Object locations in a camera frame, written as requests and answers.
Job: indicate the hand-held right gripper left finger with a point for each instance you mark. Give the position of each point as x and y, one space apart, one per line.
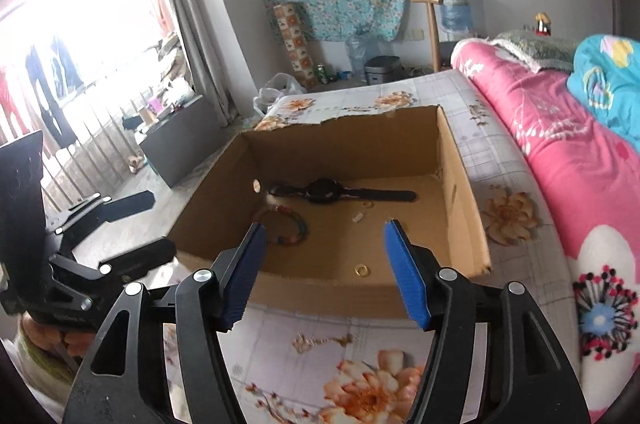
245 274

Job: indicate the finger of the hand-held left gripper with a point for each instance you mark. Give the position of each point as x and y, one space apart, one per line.
130 204
150 254

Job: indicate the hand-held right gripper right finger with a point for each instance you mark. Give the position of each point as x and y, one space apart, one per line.
407 274

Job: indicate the brown cardboard box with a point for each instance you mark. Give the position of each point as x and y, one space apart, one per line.
325 294

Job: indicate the black wristwatch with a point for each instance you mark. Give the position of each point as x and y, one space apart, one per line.
325 191

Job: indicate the person's left forearm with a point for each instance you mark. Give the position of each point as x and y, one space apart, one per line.
40 369

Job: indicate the person's left hand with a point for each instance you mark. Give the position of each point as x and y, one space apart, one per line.
55 336

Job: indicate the balcony railing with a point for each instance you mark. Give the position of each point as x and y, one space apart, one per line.
100 154

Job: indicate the grey cabinet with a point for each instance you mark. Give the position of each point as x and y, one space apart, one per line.
180 144

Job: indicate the hanging dark clothes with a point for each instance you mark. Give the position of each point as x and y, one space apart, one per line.
52 94

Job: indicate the white plastic bag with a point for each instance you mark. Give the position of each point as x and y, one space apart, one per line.
277 94

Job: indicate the grey curtain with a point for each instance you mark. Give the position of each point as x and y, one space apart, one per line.
200 14

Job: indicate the pink floral quilt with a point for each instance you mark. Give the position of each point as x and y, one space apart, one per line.
550 129

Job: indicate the grey rice cooker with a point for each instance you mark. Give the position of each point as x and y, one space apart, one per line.
382 72

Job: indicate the green can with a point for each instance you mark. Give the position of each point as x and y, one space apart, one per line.
321 74

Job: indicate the clear water jug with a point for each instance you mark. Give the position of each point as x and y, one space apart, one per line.
359 57

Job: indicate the tall checkered box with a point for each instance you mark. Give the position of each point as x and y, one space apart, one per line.
297 44

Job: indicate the wooden chair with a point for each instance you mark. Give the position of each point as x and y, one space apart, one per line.
432 34

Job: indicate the grey lace pillow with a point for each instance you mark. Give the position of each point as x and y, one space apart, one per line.
535 49

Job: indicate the blue water jug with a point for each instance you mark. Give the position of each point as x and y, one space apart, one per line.
454 9

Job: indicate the blue cartoon blanket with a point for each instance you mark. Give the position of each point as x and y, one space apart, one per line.
610 94

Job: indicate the small doll figurine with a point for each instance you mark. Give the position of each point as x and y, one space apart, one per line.
543 25

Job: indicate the wall socket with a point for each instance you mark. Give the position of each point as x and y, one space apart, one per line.
416 35

